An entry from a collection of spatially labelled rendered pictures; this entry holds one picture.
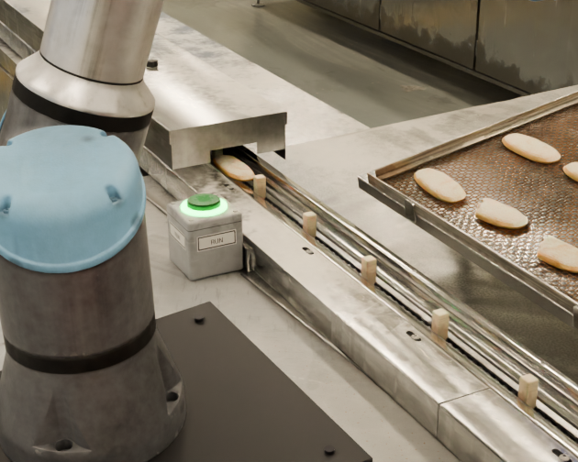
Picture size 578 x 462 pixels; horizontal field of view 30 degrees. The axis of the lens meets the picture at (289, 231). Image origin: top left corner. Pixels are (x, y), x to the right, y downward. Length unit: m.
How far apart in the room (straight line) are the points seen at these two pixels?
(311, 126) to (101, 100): 0.95
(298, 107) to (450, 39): 2.74
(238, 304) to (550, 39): 2.99
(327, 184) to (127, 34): 0.73
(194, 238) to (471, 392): 0.41
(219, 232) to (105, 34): 0.46
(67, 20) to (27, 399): 0.29
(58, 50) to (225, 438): 0.33
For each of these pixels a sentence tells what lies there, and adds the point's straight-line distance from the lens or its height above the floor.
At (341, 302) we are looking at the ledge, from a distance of 1.13.
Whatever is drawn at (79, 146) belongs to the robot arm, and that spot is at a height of 1.13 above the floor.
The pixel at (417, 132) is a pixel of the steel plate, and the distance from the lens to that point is 1.75.
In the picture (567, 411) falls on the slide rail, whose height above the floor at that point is 0.85.
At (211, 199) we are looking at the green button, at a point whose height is 0.91.
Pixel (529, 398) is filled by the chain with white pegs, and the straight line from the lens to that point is 1.01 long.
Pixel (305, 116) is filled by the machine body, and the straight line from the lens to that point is 1.83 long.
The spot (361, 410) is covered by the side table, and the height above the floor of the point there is 0.82.
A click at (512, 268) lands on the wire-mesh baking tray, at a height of 0.89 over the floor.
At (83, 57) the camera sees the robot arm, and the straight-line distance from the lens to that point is 0.86.
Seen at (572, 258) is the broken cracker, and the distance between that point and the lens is 1.16.
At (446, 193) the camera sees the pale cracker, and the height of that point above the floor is 0.90.
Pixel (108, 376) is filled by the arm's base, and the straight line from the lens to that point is 0.81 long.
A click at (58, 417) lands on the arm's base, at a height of 0.94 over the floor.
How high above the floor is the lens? 1.40
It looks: 25 degrees down
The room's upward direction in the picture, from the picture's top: straight up
